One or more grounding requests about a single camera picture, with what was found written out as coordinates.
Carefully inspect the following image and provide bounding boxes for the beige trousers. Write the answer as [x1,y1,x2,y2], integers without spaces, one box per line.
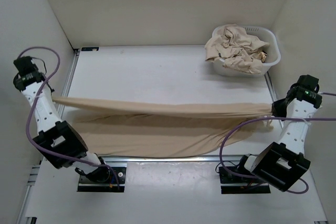
[54,97,271,158]

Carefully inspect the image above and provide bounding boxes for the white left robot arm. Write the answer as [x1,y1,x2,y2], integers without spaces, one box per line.
[13,56,110,182]

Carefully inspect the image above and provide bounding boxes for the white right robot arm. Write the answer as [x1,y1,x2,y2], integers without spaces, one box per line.
[236,75,322,191]

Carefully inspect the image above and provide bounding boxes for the white laundry basket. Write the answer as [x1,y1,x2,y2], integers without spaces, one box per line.
[204,24,281,78]

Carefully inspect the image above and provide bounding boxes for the dark label sticker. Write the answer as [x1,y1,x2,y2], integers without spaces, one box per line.
[81,47,99,51]

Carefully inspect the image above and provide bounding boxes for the beige clothes pile in basket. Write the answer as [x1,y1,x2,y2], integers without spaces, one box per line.
[204,24,270,74]

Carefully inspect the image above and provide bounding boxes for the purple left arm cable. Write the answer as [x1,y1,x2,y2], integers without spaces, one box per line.
[18,47,121,192]

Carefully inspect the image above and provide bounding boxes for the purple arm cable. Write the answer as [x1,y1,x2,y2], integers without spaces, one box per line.
[219,91,336,196]
[18,47,121,192]

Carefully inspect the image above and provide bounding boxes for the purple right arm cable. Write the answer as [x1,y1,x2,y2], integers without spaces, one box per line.
[219,91,336,196]

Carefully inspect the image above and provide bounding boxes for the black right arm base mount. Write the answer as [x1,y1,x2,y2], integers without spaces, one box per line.
[215,163,271,195]

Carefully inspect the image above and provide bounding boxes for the aluminium table rail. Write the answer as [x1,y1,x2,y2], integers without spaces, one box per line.
[26,48,299,190]

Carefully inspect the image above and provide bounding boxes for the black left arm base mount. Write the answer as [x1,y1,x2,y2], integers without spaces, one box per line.
[75,165,127,193]

